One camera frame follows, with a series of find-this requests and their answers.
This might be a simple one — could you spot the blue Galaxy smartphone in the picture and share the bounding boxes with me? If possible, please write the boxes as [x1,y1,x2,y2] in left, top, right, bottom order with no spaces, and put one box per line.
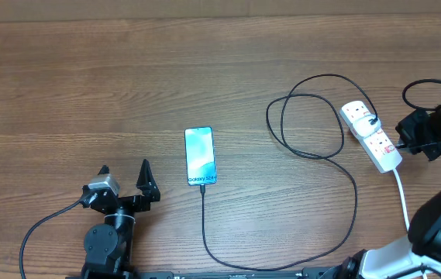
[184,126,217,186]

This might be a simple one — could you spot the black USB charging cable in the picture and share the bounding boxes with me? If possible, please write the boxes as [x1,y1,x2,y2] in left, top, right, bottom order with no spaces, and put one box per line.
[199,73,380,272]

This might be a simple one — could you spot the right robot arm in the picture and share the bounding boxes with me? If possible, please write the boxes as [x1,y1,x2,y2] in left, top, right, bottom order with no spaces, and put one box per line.
[323,102,441,278]

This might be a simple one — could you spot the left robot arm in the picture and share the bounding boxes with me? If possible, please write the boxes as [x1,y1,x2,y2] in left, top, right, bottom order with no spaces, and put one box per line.
[81,160,160,278]

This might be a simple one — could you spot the white USB charger plug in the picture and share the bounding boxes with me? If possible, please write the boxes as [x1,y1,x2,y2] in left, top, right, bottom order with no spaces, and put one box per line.
[350,115,381,140]

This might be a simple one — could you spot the white power strip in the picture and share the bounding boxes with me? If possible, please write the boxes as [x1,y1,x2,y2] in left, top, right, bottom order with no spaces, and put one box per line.
[339,101,402,174]

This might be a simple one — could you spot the brown cardboard backboard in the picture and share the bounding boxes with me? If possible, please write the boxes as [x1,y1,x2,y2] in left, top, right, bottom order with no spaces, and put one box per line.
[0,0,441,22]

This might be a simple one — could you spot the white power strip cord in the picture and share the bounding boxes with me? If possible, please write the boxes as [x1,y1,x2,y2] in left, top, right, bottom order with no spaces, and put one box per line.
[392,168,429,279]

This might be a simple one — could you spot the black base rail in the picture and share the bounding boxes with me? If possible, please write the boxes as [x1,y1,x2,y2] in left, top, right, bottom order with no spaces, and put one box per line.
[67,266,360,279]

